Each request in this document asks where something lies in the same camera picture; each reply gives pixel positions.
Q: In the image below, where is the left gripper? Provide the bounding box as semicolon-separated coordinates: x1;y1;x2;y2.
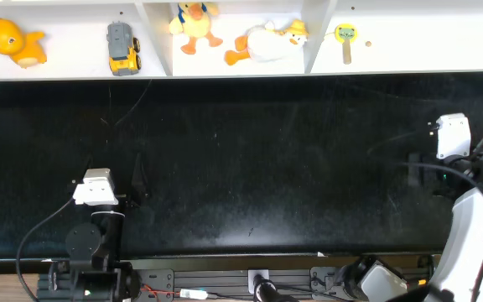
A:
113;151;150;207

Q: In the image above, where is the mounting rail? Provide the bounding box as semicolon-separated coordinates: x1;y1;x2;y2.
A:
134;267;435;302

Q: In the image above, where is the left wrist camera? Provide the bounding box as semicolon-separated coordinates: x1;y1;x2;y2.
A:
72;168;120;207

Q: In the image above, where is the white plush duck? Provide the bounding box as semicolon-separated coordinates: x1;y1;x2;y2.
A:
223;18;310;67

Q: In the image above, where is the grey and yellow toy truck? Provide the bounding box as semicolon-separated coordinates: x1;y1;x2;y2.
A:
106;21;143;77

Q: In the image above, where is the yellow rubber duck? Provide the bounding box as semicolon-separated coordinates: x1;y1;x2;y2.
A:
0;18;49;70

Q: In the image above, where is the white shelf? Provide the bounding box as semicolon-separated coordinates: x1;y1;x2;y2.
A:
0;0;483;81

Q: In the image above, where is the yellow rattle drum toy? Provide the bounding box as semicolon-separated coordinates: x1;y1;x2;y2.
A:
324;23;373;66

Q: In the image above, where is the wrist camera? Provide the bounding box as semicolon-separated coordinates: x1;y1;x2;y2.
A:
428;112;472;161
72;168;120;207

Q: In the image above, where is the yellow plush duck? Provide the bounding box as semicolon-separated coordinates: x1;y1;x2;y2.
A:
168;2;225;56

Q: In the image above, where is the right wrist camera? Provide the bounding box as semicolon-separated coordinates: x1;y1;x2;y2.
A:
428;112;472;161

